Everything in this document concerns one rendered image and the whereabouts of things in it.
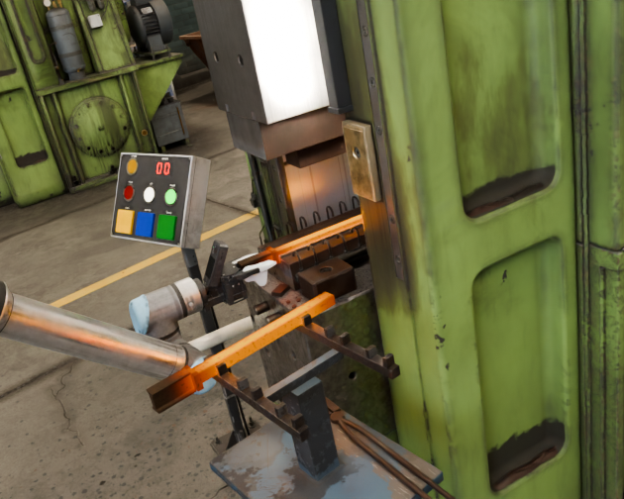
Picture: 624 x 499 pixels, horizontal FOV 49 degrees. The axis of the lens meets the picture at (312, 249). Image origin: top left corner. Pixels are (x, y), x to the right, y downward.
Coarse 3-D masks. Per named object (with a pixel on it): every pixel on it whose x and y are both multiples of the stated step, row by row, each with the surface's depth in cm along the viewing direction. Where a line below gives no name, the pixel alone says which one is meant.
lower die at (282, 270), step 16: (320, 224) 197; (288, 240) 188; (320, 240) 182; (336, 240) 182; (352, 240) 181; (288, 256) 177; (304, 256) 176; (320, 256) 177; (368, 256) 185; (272, 272) 187; (288, 272) 176
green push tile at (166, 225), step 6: (162, 216) 210; (168, 216) 208; (174, 216) 207; (162, 222) 210; (168, 222) 208; (174, 222) 207; (162, 228) 209; (168, 228) 208; (174, 228) 207; (156, 234) 211; (162, 234) 209; (168, 234) 208; (174, 234) 207; (168, 240) 208
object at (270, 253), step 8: (360, 216) 189; (336, 224) 187; (344, 224) 186; (352, 224) 187; (320, 232) 184; (328, 232) 184; (296, 240) 182; (304, 240) 181; (312, 240) 182; (280, 248) 180; (288, 248) 179; (256, 256) 176; (264, 256) 176; (272, 256) 177; (240, 264) 174; (248, 264) 176
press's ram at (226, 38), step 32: (192, 0) 167; (224, 0) 150; (256, 0) 144; (288, 0) 148; (224, 32) 156; (256, 32) 146; (288, 32) 150; (224, 64) 164; (256, 64) 148; (288, 64) 152; (320, 64) 156; (224, 96) 171; (256, 96) 154; (288, 96) 154; (320, 96) 158
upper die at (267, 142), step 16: (320, 112) 165; (240, 128) 169; (256, 128) 160; (272, 128) 160; (288, 128) 162; (304, 128) 164; (320, 128) 166; (336, 128) 168; (240, 144) 173; (256, 144) 164; (272, 144) 161; (288, 144) 163; (304, 144) 165
